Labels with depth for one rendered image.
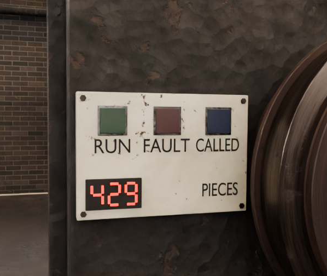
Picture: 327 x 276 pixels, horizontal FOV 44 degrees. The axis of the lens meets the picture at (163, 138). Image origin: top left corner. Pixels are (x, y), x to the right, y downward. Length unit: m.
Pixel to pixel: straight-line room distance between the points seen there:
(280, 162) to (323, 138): 0.06
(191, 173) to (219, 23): 0.23
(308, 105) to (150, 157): 0.23
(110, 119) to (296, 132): 0.25
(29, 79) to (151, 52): 5.98
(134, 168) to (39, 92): 5.99
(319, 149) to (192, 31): 0.26
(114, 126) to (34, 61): 6.04
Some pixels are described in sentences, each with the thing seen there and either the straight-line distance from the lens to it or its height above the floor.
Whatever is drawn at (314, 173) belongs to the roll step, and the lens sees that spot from 0.53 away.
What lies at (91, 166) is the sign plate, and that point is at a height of 1.14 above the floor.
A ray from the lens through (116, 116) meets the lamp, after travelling 0.58.
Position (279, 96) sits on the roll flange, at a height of 1.24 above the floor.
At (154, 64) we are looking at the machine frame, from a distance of 0.62.
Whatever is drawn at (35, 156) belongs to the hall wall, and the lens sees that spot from 6.57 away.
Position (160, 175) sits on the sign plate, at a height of 1.12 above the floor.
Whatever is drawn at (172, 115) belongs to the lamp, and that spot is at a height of 1.21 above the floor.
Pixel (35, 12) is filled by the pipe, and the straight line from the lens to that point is 6.41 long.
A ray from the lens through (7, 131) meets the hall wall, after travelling 6.58.
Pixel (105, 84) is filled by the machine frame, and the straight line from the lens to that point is 0.60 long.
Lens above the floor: 1.21
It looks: 3 degrees down
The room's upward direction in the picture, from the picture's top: straight up
